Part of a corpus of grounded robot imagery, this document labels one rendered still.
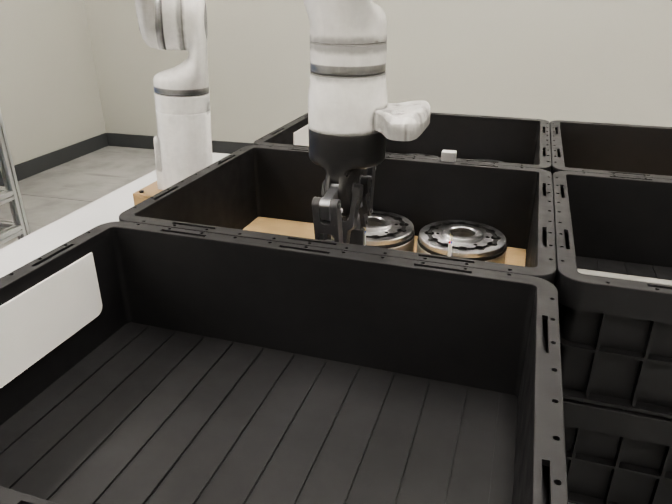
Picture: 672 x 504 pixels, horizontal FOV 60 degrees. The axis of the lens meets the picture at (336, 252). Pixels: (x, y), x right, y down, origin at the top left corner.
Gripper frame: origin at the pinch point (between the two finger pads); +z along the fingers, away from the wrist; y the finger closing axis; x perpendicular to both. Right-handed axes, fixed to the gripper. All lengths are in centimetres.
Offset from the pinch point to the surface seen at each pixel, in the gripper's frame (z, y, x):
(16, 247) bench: 17, -19, -68
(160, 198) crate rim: -6.4, 5.3, -18.5
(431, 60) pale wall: 19, -325, -47
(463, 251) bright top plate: 0.3, -6.6, 11.6
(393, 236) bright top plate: 0.8, -9.0, 3.1
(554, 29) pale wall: -1, -328, 23
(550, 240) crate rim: -6.6, 3.9, 19.7
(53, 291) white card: -4.1, 21.5, -18.0
